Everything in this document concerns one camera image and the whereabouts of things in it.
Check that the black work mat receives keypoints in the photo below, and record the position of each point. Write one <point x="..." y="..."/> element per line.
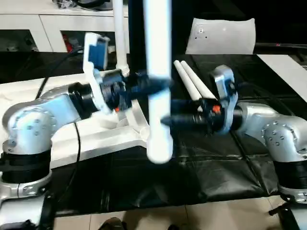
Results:
<point x="230" y="158"/>

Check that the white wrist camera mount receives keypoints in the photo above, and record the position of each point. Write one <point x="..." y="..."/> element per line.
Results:
<point x="96" y="57"/>
<point x="225" y="88"/>

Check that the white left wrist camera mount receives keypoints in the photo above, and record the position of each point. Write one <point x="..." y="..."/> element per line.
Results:
<point x="96" y="57"/>

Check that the white cabinet with glass doors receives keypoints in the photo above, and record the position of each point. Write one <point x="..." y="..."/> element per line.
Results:
<point x="53" y="26"/>

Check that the white flat board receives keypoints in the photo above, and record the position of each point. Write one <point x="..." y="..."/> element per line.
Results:
<point x="288" y="69"/>

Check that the red bottle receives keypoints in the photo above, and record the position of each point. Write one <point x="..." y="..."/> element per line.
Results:
<point x="67" y="45"/>

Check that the white cushion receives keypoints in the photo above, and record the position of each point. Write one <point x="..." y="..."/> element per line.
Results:
<point x="220" y="36"/>

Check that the black metal stand leg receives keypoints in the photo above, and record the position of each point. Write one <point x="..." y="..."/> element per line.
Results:
<point x="290" y="211"/>

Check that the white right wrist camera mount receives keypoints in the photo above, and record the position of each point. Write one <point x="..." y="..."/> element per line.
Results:
<point x="225" y="88"/>

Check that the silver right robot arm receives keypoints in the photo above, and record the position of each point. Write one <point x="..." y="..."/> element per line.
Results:
<point x="278" y="139"/>

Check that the grey clutter on cabinet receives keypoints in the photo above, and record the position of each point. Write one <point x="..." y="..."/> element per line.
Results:
<point x="86" y="4"/>

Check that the white plastic table leg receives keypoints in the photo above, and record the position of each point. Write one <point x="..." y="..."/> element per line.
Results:
<point x="120" y="38"/>
<point x="199" y="81"/>
<point x="158" y="72"/>
<point x="188" y="79"/>

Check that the white plastic table top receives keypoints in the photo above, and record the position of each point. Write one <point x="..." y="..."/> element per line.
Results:
<point x="96" y="134"/>

